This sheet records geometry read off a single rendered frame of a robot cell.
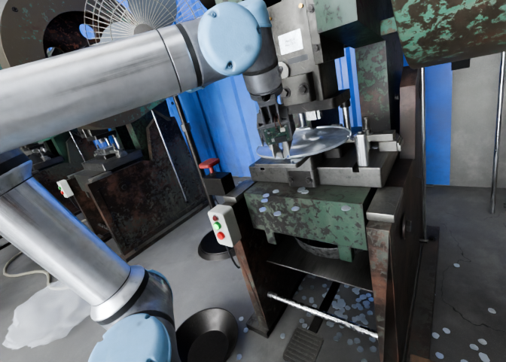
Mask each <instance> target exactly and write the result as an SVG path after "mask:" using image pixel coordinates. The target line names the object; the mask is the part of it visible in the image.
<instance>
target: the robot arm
mask: <svg viewBox="0 0 506 362"><path fill-rule="evenodd" d="M281 71H283V67H282V66H279V61H278V57H277V53H276V46H275V42H274V38H273V31H272V24H271V22H270V16H269V13H268V10H267V6H266V4H265V2H264V1H263V0H245V1H243V2H239V3H235V2H222V3H220V4H218V5H216V6H214V7H213V8H210V9H209V10H207V12H205V13H204V15H203V16H202V17H201V18H197V19H194V20H189V21H186V22H183V23H179V24H175V25H172V26H167V27H163V28H161V29H155V30H152V31H149V32H144V33H141V34H137V35H132V36H130V37H126V38H121V39H117V40H115V41H110V42H106V43H103V44H98V45H95V46H92V47H86V48H84V49H80V50H75V51H72V52H69V53H64V54H60V55H57V56H52V57H49V58H46V59H40V60H38V61H34V62H29V63H26V64H23V65H18V66H14V67H11V68H6V69H3V70H0V235H1V236H2V237H4V238H5V239H6V240H8V241H9V242H10V243H11V244H12V245H14V246H15V247H16V248H18V249H19V250H21V251H22V252H23V253H24V254H25V255H27V256H28V257H30V258H31V259H32V260H34V261H35V262H36V263H37V264H38V265H40V266H41V267H42V268H44V269H45V270H47V271H48V272H49V273H50V274H51V275H53V276H54V277H55V278H57V279H58V280H60V281H61V282H62V283H63V284H64V285H66V286H67V287H68V288H70V289H71V290H72V291H74V292H75V293H76V294H77V295H78V296H80V297H81V298H83V299H84V300H86V301H87V302H88V303H89V304H90V305H91V311H90V317H91V318H92V319H93V320H94V321H95V322H96V323H98V324H99V325H101V326H102V327H104V328H105V329H106V330H107V332H106V333H105V334H104V335H103V340H102V341H101V342H98V343H97V344H96V346H95V347H94V349H93V351H92V353H91V355H90V358H89V360H88V362H181V360H180V357H179V355H178V349H177V342H176V335H175V320H174V312H173V295H172V289H171V287H170V285H169V282H168V280H167V279H166V277H165V276H164V275H163V274H161V273H160V272H158V271H156V270H153V269H150V270H146V269H145V268H144V267H143V266H140V265H134V266H129V265H128V264H127V263H126V262H125V261H123V260H122V259H121V258H120V257H119V256H118V255H117V254H116V253H115V252H114V251H112V250H111V249H110V248H109V247H108V246H107V245H106V244H105V243H104V242H103V241H102V240H101V239H100V238H99V237H98V236H97V235H96V234H95V233H94V232H92V231H91V230H90V229H89V228H88V227H87V226H86V225H85V224H84V223H82V222H81V221H80V220H79V219H78V218H77V217H76V216H75V215H74V214H73V213H71V212H70V211H69V210H68V209H67V208H66V207H65V206H64V205H63V204H62V203H61V202H60V201H59V200H58V199H57V198H56V197H55V196H54V195H53V194H51V193H50V192H49V191H48V190H47V189H46V188H45V187H44V186H43V185H42V184H40V183H39V182H38V181H37V180H36V179H35V178H34V177H33V176H32V161H31V160H30V159H29V158H28V157H27V156H26V155H25V154H24V153H23V152H22V151H21V150H20V149H19V148H20V147H22V146H25V145H28V144H31V143H33V142H36V141H40V140H42V139H45V138H49V137H51V136H54V135H58V134H60V133H63V132H67V131H69V130H72V129H75V128H78V127H80V126H84V125H87V124H89V123H93V122H96V121H98V120H102V119H105V118H107V117H111V116H114V115H116V114H119V113H122V112H125V111H128V110H131V109H134V108H137V107H140V106H143V105H147V104H149V103H152V102H156V101H157V100H160V99H164V98H166V97H169V96H173V95H175V94H178V93H182V92H184V91H186V92H188V93H193V92H195V91H197V90H200V89H204V88H205V87H206V86H208V85H210V84H212V83H214V82H216V81H219V80H222V79H225V78H228V77H230V76H237V75H240V74H242V76H243V79H244V81H245V86H246V89H247V90H248V92H249V94H250V97H251V99H252V100H253V101H256V102H257V103H258V107H259V110H258V111H259V112H258V114H257V130H258V135H259V137H260V140H261V144H262V147H263V146H264V141H265V142H266V144H267V145H268V147H269V149H270V150H271V151H272V153H273V158H274V159H275V158H276V156H278V157H280V158H281V159H285V158H286V157H287V156H288V155H289V156H290V152H289V151H290V149H291V144H292V141H293V134H294V131H295V125H294V120H293V115H292V114H288V107H287V106H284V103H283V104H279V103H278V102H277V99H278V98H277V96H278V95H280V94H281V93H282V91H283V87H282V76H281V73H280V72H281ZM279 143H282V149H281V148H280V147H279Z"/></svg>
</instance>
